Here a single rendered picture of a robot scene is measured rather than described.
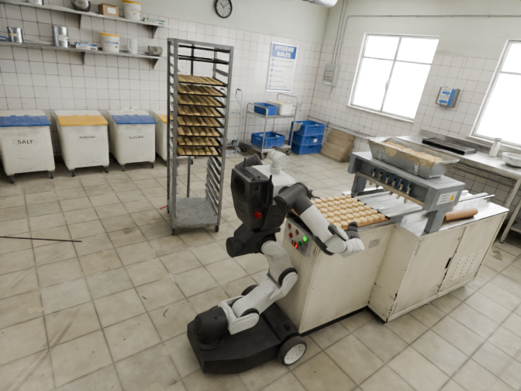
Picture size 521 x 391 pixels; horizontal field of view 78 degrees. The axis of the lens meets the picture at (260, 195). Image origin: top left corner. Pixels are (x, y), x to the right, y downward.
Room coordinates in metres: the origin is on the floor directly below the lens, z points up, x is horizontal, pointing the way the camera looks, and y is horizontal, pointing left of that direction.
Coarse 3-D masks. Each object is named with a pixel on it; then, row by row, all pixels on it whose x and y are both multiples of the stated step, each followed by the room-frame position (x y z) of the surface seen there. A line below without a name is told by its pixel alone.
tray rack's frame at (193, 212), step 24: (168, 48) 3.27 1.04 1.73; (168, 72) 3.27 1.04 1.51; (192, 72) 3.38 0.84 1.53; (168, 96) 3.27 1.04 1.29; (168, 120) 3.27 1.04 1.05; (168, 144) 3.27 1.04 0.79; (168, 168) 3.27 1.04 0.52; (168, 192) 3.27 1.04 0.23; (192, 216) 2.93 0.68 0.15; (216, 216) 3.00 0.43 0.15
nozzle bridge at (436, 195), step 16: (352, 160) 2.42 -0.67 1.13; (368, 160) 2.29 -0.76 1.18; (368, 176) 2.31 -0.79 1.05; (400, 176) 2.06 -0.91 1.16; (416, 176) 2.04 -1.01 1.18; (400, 192) 2.06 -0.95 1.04; (416, 192) 2.02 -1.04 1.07; (432, 192) 1.86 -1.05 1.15; (448, 192) 1.92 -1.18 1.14; (432, 208) 1.86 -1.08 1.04; (432, 224) 1.90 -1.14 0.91
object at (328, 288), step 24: (384, 240) 1.97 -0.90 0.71; (312, 264) 1.63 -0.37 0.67; (336, 264) 1.73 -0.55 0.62; (360, 264) 1.86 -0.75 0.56; (312, 288) 1.64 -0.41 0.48; (336, 288) 1.77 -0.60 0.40; (360, 288) 1.91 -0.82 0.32; (288, 312) 1.72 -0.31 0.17; (312, 312) 1.67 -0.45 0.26; (336, 312) 1.81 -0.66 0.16; (360, 312) 2.01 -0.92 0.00
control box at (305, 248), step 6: (288, 222) 1.82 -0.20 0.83; (294, 222) 1.81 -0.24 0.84; (288, 228) 1.81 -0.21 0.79; (294, 228) 1.77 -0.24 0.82; (300, 228) 1.74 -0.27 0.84; (288, 234) 1.80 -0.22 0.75; (294, 234) 1.76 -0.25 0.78; (300, 234) 1.71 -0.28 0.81; (306, 234) 1.68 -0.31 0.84; (288, 240) 1.79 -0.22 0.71; (294, 240) 1.75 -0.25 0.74; (300, 240) 1.70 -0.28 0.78; (306, 240) 1.66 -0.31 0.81; (312, 240) 1.66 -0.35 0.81; (294, 246) 1.74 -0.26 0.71; (300, 246) 1.70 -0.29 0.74; (306, 246) 1.65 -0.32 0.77; (306, 252) 1.65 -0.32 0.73
